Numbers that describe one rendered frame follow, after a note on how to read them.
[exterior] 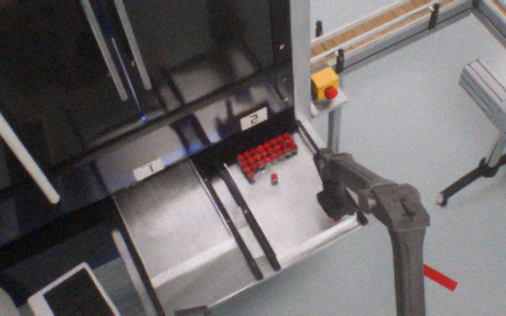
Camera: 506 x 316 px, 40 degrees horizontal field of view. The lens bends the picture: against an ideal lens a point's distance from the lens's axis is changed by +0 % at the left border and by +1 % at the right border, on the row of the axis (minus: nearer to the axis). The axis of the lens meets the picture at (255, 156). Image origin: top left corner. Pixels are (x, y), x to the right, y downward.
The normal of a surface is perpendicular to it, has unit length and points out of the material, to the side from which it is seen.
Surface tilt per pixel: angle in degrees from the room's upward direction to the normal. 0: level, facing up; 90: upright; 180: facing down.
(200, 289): 0
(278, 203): 0
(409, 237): 44
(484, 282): 0
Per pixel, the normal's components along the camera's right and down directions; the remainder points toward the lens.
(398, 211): 0.00, -0.83
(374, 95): -0.07, -0.51
